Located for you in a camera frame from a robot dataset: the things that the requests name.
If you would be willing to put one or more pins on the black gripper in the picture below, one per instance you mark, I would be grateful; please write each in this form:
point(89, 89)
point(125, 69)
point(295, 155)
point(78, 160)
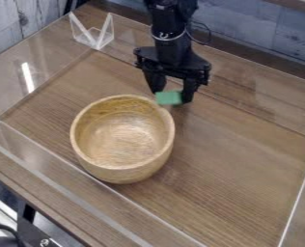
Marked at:
point(171, 58)

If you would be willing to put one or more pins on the green rectangular stick block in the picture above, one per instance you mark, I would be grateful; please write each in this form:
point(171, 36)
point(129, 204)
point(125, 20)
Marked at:
point(169, 98)

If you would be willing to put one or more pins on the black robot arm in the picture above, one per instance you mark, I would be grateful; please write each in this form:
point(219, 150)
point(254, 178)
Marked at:
point(171, 17)

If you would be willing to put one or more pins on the round wooden bowl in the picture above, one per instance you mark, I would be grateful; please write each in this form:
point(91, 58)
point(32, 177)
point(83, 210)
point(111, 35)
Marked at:
point(122, 136)

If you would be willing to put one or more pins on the clear acrylic corner bracket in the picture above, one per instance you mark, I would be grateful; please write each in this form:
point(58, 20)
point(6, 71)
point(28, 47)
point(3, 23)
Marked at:
point(95, 38)

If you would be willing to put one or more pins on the black table leg frame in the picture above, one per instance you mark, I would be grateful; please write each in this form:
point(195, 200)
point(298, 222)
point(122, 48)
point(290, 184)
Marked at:
point(32, 236)

